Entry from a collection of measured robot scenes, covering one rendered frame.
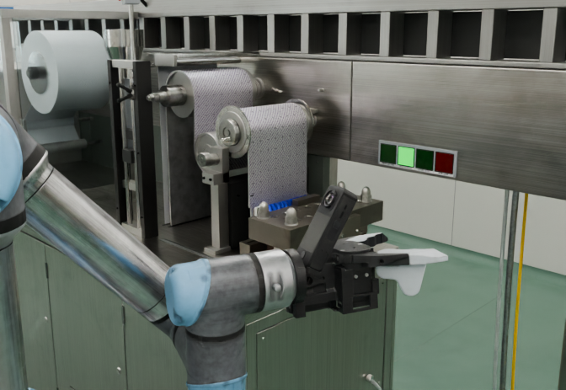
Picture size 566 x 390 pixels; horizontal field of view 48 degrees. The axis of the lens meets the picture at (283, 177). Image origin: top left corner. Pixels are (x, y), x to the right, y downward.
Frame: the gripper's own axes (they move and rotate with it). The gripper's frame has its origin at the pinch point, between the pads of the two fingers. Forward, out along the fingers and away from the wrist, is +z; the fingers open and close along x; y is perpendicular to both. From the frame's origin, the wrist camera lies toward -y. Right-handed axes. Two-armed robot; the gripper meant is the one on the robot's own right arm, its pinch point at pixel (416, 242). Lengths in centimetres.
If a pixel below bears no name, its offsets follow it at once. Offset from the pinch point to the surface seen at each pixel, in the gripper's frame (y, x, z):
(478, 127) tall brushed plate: -13, -55, 56
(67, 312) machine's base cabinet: 44, -144, -42
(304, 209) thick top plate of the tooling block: 9, -88, 22
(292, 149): -8, -96, 23
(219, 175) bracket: -2, -95, 0
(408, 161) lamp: -4, -74, 48
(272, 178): 0, -94, 15
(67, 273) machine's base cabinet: 30, -140, -41
